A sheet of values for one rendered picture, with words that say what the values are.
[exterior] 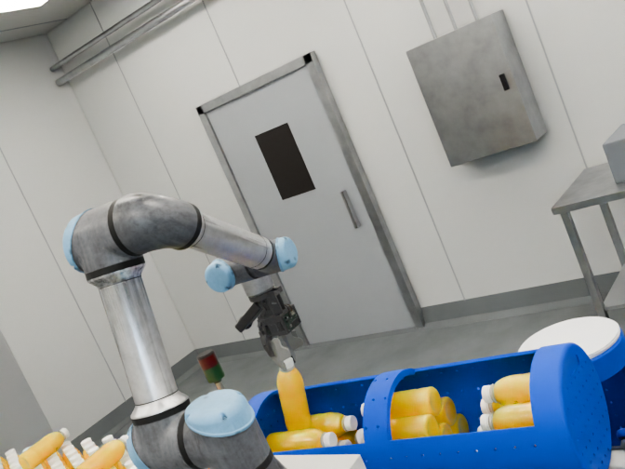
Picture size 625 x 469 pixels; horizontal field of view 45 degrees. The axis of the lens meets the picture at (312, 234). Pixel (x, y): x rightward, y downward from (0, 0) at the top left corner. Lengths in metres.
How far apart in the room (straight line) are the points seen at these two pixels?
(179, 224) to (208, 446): 0.41
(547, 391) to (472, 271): 3.94
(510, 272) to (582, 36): 1.65
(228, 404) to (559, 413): 0.64
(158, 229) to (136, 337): 0.22
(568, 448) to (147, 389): 0.82
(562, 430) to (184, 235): 0.82
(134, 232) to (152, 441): 0.40
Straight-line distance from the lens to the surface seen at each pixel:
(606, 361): 2.08
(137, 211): 1.41
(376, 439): 1.76
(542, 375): 1.60
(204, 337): 7.36
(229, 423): 1.40
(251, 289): 1.87
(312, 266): 6.09
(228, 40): 5.99
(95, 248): 1.47
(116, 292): 1.48
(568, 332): 2.22
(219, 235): 1.52
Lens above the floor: 1.90
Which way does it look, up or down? 9 degrees down
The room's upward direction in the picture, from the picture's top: 23 degrees counter-clockwise
